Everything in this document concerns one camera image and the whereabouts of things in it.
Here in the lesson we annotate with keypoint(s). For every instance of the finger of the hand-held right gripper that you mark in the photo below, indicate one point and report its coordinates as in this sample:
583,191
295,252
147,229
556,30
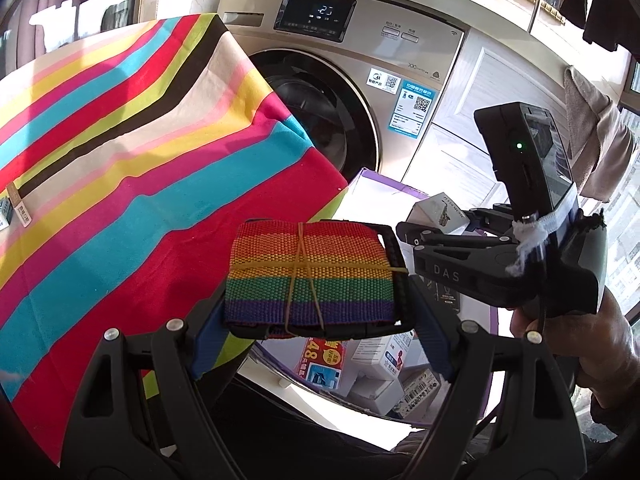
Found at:
450,241
500,217

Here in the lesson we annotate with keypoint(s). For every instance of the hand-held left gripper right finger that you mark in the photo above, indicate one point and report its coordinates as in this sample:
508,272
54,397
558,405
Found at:
435,330

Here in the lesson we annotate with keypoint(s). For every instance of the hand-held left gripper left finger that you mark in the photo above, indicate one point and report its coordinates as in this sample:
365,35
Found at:
207,340

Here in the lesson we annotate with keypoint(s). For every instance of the white box with saxophone print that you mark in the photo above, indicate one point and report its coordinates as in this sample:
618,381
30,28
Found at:
440,207

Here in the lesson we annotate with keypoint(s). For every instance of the white purple-edged storage box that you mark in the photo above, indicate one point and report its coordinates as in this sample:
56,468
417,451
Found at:
375,200

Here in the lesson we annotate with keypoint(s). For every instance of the red printed box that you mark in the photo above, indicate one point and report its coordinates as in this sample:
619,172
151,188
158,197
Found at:
320,360

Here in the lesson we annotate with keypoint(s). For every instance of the person's right hand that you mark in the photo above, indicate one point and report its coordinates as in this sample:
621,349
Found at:
605,350

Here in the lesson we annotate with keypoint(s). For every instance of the white box with blue print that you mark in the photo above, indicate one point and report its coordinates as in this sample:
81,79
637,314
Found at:
385,355

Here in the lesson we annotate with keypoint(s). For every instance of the white box with black barcode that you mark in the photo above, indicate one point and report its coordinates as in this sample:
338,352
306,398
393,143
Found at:
420,395

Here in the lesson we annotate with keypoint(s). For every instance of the white open box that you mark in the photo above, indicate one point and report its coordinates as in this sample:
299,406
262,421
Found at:
372,392

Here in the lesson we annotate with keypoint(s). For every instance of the beige towel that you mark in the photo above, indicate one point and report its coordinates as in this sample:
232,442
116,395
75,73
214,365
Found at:
600,135

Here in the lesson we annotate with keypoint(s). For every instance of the striped colourful tablecloth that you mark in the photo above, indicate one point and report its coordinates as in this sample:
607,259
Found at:
125,185

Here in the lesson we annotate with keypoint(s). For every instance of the metal faucet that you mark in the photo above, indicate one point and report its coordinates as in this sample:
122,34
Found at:
535,10

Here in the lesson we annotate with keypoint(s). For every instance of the champagne washing machine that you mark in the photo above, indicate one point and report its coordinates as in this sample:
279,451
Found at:
375,35

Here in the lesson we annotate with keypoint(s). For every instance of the white box with brown strip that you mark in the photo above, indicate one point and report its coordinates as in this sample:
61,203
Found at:
20,205

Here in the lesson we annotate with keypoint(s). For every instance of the dark hanging clothes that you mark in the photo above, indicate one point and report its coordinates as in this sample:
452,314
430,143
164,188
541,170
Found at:
605,10

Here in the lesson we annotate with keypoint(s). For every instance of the teal and white box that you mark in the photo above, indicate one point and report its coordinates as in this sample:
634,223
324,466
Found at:
5,212

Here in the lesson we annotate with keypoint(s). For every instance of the sliding glass door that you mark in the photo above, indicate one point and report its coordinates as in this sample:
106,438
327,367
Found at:
65,0

